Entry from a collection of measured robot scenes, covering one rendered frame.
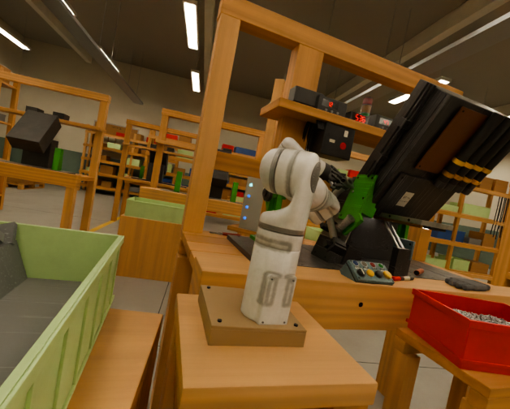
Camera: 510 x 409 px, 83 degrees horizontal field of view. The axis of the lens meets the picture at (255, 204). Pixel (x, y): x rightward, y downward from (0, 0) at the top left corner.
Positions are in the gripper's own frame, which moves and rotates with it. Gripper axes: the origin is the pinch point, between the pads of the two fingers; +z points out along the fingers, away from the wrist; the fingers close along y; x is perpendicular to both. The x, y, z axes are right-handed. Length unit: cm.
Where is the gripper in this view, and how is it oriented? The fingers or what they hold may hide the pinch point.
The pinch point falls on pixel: (344, 183)
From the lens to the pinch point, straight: 131.9
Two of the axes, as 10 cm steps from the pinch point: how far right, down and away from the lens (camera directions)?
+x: -5.2, 5.5, 6.6
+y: 0.9, -7.3, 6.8
